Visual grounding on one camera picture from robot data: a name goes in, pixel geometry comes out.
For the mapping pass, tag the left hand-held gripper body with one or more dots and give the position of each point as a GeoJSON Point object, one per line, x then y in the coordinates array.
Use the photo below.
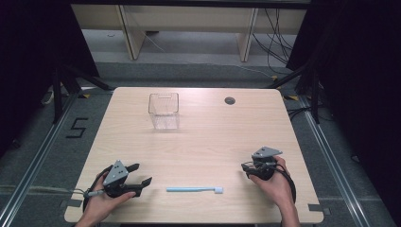
{"type": "Point", "coordinates": [115, 176]}

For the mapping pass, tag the black metal stand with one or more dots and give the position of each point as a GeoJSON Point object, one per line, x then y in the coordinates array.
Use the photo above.
{"type": "Point", "coordinates": [57, 94]}
{"type": "Point", "coordinates": [315, 97]}

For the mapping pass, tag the person's left hand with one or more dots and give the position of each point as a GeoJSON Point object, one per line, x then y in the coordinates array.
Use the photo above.
{"type": "Point", "coordinates": [101, 201]}

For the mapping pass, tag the black curtain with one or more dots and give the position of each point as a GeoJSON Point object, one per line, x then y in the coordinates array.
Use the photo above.
{"type": "Point", "coordinates": [31, 63]}
{"type": "Point", "coordinates": [362, 78]}

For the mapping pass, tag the person's right hand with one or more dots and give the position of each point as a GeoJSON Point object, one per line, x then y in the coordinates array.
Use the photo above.
{"type": "Point", "coordinates": [279, 187]}

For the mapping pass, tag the grey metal floor rail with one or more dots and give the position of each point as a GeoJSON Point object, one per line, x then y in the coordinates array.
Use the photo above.
{"type": "Point", "coordinates": [334, 164]}
{"type": "Point", "coordinates": [34, 164]}

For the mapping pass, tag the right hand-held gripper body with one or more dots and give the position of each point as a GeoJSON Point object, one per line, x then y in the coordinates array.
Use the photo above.
{"type": "Point", "coordinates": [264, 164]}

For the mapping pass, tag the clear plastic container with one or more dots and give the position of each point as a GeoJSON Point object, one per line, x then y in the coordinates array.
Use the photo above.
{"type": "Point", "coordinates": [164, 121]}

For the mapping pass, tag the light blue toothbrush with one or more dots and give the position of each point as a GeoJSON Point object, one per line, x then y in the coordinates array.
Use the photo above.
{"type": "Point", "coordinates": [189, 189]}

